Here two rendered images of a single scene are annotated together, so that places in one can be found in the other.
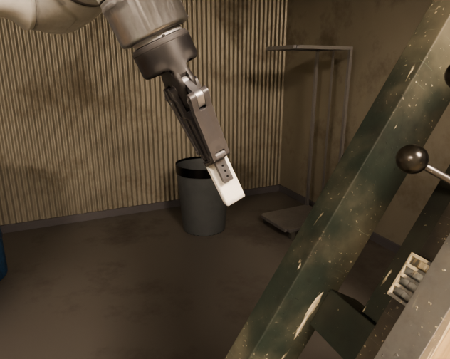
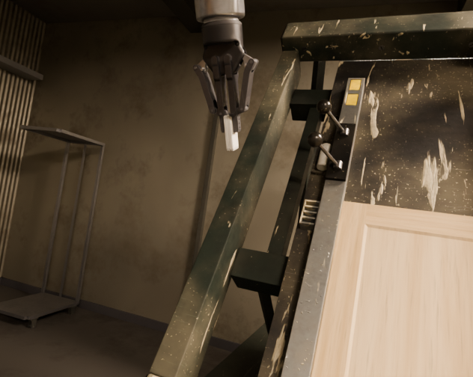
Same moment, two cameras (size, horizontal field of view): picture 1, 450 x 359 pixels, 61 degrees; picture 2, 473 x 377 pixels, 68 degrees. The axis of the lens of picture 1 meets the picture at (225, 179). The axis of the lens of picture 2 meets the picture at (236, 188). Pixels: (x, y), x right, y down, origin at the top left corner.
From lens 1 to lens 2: 57 cm
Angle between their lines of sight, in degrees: 49
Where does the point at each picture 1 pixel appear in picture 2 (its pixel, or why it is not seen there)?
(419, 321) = (326, 226)
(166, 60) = (238, 34)
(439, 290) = (331, 209)
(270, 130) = not seen: outside the picture
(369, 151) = (258, 154)
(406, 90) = (270, 124)
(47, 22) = not seen: outside the picture
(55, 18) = not seen: outside the picture
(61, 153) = not seen: outside the picture
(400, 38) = (144, 144)
